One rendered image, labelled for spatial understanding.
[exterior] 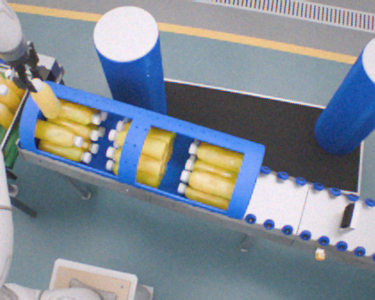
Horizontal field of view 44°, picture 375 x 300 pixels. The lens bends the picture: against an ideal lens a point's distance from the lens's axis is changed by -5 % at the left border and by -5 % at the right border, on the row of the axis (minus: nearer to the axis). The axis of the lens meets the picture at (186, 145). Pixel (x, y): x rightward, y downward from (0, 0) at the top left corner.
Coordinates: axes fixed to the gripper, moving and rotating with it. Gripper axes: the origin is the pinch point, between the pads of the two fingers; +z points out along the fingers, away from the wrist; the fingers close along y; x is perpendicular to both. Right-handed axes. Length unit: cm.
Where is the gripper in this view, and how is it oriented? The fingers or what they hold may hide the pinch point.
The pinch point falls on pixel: (33, 80)
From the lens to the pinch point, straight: 157.1
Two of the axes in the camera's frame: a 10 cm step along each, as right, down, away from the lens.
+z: 0.0, 3.2, 9.5
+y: 3.1, -9.0, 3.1
